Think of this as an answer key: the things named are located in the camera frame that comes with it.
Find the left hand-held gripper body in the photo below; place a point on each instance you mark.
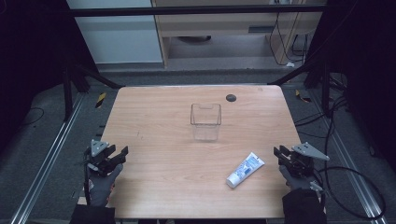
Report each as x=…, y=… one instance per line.
x=102, y=164

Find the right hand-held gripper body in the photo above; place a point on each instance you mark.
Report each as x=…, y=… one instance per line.
x=300, y=162

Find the person's right hand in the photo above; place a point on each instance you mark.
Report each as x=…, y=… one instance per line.
x=295, y=182

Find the white and blue tube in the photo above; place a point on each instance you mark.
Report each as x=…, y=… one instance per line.
x=245, y=170

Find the yellow and black tape strip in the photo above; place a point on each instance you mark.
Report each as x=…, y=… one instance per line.
x=302, y=96
x=100, y=100

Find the dark round table grommet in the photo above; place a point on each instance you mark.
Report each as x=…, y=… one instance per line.
x=230, y=98

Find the clear plastic container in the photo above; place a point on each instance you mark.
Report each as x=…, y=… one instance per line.
x=205, y=122

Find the white plug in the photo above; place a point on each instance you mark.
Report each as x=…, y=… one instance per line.
x=290, y=64

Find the white cabinet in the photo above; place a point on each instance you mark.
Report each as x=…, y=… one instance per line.
x=118, y=37

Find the black curtain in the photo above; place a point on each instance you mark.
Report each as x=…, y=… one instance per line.
x=364, y=68
x=34, y=62

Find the light wooden desk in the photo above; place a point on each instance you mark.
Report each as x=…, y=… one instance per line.
x=218, y=25

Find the aluminium floor rail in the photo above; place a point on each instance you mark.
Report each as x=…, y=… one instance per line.
x=46, y=161
x=345, y=155

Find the black upright frame post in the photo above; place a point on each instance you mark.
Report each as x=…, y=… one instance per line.
x=326, y=90
x=67, y=93

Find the black diagonal frame strut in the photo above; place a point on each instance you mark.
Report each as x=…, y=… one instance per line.
x=99, y=77
x=295, y=73

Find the black horizontal frame bar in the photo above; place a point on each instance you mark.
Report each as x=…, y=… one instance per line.
x=193, y=11

